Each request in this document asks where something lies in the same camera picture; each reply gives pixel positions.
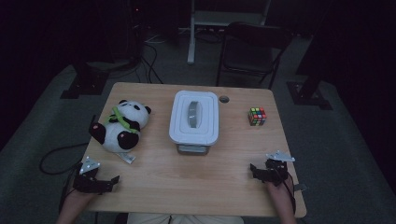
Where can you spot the white metal stand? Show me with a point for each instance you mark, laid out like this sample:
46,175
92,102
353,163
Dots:
218,18

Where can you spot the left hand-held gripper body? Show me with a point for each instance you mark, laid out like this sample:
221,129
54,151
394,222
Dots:
88,182

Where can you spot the black stand base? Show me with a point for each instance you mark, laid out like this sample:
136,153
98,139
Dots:
85,82
308,95

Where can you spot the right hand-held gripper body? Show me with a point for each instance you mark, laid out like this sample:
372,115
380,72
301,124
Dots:
275,172

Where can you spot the clear plastic storage box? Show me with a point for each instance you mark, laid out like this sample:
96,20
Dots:
193,149

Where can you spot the grey tape piece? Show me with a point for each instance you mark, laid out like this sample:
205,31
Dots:
300,187

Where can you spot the black folding chair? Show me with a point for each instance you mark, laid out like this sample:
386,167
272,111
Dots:
252,56

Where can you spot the panda plush toy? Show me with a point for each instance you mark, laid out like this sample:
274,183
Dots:
123,130

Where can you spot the person's beige trousers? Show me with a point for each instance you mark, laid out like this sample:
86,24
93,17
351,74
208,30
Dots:
186,218

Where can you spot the colourful puzzle cube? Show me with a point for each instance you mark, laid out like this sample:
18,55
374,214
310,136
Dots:
257,116

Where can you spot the dark equipment rack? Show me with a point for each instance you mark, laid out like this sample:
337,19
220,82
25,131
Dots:
130,28

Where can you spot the person's left hand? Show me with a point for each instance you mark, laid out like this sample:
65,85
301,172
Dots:
79,199

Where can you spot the person's right hand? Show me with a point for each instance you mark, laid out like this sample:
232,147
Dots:
281,193

